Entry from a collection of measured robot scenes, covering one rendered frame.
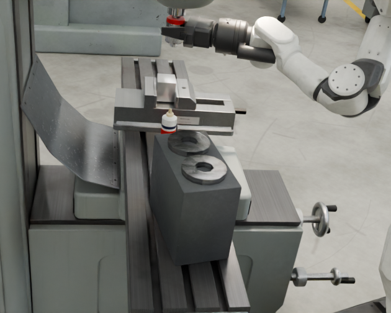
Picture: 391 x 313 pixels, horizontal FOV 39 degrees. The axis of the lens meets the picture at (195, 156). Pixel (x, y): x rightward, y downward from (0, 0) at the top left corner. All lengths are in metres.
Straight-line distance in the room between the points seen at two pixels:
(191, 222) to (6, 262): 0.67
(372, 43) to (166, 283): 0.70
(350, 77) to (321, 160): 2.22
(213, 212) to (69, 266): 0.68
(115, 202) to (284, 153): 2.04
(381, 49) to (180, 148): 0.50
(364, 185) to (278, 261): 1.67
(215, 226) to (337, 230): 1.85
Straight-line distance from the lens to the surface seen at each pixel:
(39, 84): 1.57
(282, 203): 1.74
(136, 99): 1.62
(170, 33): 1.43
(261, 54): 1.38
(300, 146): 3.56
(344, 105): 1.30
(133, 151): 1.50
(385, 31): 1.35
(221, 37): 1.40
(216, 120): 1.61
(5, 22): 1.29
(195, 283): 1.13
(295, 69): 1.35
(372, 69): 1.28
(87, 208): 1.55
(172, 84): 1.58
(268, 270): 1.77
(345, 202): 3.15
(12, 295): 1.69
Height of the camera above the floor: 1.72
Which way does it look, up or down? 32 degrees down
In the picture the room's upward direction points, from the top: 7 degrees clockwise
